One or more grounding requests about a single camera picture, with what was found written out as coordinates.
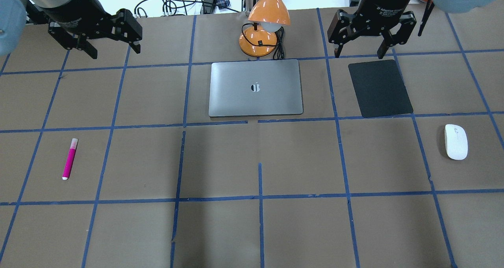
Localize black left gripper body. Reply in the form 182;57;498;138
39;0;114;44

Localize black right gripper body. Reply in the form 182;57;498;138
352;0;415;36

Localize pink marker pen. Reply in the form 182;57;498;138
61;138;78;181

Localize white computer mouse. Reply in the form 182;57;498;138
444;124;469;160

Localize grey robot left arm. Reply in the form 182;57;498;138
0;0;143;59

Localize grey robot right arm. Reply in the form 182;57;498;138
327;0;494;59

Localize black mousepad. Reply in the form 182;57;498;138
348;60;413;118

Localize orange desk lamp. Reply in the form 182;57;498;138
238;0;291;60

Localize silver closed laptop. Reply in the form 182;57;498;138
208;59;304;117

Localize black cable bundle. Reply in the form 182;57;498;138
134;0;241;18

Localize black lamp power cable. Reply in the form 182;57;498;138
241;22;285;60

